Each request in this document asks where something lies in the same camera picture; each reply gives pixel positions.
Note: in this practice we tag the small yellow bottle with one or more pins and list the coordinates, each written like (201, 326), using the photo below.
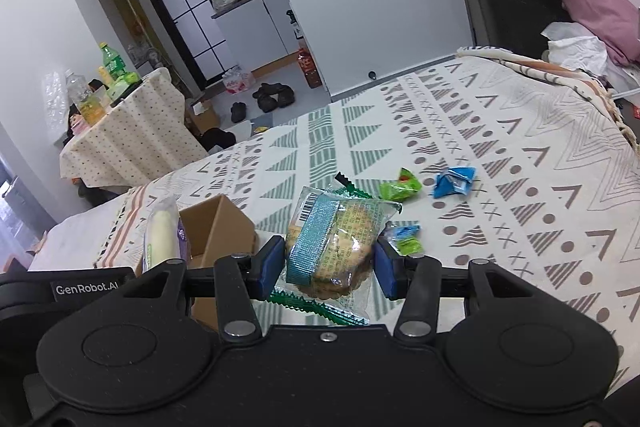
(105, 76)

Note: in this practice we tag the small blue snack packet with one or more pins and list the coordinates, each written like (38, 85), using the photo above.
(452, 181)

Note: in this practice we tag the small blue and green packet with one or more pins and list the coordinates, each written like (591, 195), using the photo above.
(407, 239)

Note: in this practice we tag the black framed sliding door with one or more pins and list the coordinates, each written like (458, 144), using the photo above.
(185, 12)

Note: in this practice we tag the white bed sheet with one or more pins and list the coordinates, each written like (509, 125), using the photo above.
(75, 232)

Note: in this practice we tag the white crumpled cloth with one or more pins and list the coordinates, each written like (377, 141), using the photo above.
(575, 49)

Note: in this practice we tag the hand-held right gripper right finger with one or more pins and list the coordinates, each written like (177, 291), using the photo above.
(384, 269)

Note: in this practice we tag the pink water bottle pack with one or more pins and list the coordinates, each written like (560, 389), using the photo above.
(239, 81)

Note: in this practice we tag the cardboard box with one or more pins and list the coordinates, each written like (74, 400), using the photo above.
(220, 227)

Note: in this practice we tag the round table with dotted cloth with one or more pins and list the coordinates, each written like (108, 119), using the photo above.
(135, 137)

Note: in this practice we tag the black bag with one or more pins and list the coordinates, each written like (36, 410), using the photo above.
(217, 139)

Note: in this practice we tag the small light green snack packet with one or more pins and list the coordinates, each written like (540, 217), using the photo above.
(400, 188)

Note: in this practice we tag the pink pillow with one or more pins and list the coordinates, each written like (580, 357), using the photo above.
(595, 7)

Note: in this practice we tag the green soda bottle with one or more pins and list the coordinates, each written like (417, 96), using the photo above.
(114, 62)

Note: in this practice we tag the small brown carton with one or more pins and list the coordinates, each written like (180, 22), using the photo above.
(202, 117)

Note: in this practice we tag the green tissue pack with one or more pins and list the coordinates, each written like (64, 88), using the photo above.
(122, 87)

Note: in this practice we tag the pink box with figurine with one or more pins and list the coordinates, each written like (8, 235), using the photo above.
(77, 124)

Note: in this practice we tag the white kitchen cabinet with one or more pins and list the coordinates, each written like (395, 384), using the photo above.
(260, 27)

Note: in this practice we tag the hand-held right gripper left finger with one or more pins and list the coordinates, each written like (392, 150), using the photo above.
(272, 262)

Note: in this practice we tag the black remote control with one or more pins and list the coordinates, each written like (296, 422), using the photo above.
(127, 96)

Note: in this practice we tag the black spray bottle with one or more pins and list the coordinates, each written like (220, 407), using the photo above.
(290, 18)

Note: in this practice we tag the biscuit packet with green edges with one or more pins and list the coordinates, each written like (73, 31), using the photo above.
(330, 247)

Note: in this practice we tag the clear bottle with yellow liquid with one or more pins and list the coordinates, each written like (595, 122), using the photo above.
(85, 99)

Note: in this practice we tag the long white snack packet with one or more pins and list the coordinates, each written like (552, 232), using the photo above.
(160, 232)

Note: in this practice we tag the bubble wrap sheet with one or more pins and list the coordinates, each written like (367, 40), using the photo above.
(52, 102)

